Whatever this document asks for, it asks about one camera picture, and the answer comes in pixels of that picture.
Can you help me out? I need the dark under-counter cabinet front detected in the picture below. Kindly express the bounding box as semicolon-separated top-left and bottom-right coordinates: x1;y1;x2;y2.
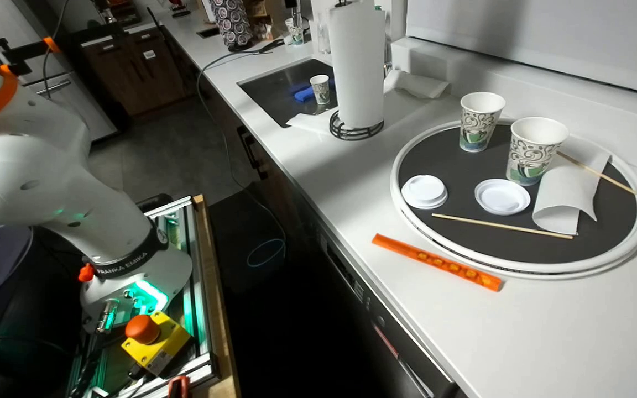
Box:
299;212;463;398

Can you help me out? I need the thin cable loop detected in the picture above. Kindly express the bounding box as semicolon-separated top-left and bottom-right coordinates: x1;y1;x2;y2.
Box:
243;234;290;272

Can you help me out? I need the brown wooden cabinet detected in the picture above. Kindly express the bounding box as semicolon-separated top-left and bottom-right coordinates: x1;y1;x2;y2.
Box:
74;24;198;120

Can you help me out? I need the white paper towel roll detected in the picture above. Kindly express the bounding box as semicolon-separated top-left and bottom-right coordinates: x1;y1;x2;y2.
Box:
327;0;389;134

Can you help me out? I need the patterned paper cup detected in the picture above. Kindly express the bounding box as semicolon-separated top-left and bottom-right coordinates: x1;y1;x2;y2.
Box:
505;116;570;188
459;90;509;155

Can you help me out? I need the yellow emergency stop button box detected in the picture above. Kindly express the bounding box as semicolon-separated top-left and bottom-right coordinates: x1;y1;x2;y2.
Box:
119;313;194;379

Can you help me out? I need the stainless steel sink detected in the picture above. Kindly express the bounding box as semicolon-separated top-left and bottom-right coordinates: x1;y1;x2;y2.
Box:
237;57;341;130

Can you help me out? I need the black white patterned container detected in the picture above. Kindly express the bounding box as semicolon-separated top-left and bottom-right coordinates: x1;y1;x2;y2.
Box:
209;0;254;53

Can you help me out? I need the folded white paper towel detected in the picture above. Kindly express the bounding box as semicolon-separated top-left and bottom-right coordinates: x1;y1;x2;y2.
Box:
286;109;336;137

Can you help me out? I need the blue sponge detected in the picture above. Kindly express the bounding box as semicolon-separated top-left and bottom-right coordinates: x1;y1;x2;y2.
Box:
290;85;317;106

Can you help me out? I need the small white bowl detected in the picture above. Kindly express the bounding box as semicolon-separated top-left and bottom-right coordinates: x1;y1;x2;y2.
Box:
400;172;451;212

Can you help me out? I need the tipped white cup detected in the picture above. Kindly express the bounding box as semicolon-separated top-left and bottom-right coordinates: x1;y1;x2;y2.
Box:
529;148;616;236

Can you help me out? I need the wooden stir stick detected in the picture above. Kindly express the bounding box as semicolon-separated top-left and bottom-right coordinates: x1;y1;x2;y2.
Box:
555;148;637;199
429;210;577;241

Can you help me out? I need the paper cup with plain rim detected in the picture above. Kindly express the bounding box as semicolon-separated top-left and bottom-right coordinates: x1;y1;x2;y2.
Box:
307;74;336;113

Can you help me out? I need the round white-rimmed black tray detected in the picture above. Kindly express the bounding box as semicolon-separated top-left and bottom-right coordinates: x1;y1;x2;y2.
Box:
389;118;637;282

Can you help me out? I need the white plastic cup lid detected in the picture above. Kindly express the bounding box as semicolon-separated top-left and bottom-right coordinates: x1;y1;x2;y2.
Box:
474;177;533;219

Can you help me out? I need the wooden frame board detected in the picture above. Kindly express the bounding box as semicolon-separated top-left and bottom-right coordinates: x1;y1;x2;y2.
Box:
189;192;243;398

